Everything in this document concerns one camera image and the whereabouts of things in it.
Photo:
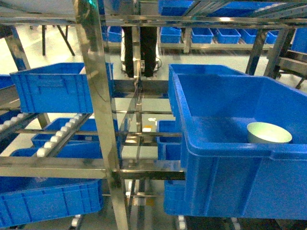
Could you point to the light green bowl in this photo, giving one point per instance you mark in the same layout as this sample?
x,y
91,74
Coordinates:
x,y
267,133

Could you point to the stainless steel shelf rack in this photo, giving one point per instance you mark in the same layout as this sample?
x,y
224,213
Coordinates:
x,y
91,146

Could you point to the person legs in black trousers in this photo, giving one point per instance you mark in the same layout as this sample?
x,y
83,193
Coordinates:
x,y
148,40

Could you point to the large blue plastic bin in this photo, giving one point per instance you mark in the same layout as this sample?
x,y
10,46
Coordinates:
x,y
225,175

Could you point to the blue bin on side rack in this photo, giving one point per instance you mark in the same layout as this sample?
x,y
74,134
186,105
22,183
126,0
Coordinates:
x,y
55,88

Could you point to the blue bin lower side rack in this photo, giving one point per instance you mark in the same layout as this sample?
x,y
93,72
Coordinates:
x,y
26,200

